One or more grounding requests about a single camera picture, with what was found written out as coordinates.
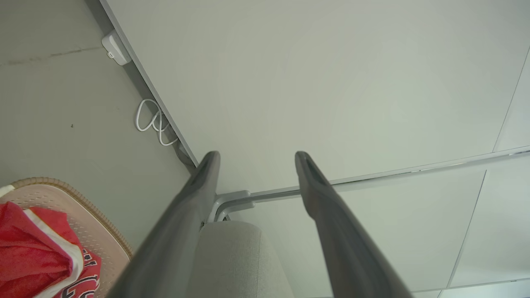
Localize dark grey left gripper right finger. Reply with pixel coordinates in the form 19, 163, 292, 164
295, 151, 414, 298

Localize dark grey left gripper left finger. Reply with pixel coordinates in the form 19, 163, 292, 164
107, 151, 221, 298

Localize red lettered basketball jersey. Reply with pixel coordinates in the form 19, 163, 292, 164
52, 248, 102, 298

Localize red shorts with white stripe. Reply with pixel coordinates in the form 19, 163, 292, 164
0, 202, 84, 298

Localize grey partition wall panel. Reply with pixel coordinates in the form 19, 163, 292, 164
232, 154, 530, 298

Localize grey fabric sofa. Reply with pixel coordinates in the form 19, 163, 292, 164
186, 221, 294, 298

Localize cream perforated laundry basket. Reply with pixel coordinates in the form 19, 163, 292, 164
0, 177, 134, 298

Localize grey partition foot without wheel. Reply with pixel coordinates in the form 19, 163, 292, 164
207, 190, 251, 222

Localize large white partition panel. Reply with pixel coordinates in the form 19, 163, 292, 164
99, 0, 530, 197

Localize small white power adapter box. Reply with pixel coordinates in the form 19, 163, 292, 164
101, 30, 132, 66

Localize looped white cable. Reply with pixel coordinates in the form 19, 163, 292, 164
135, 99, 179, 147

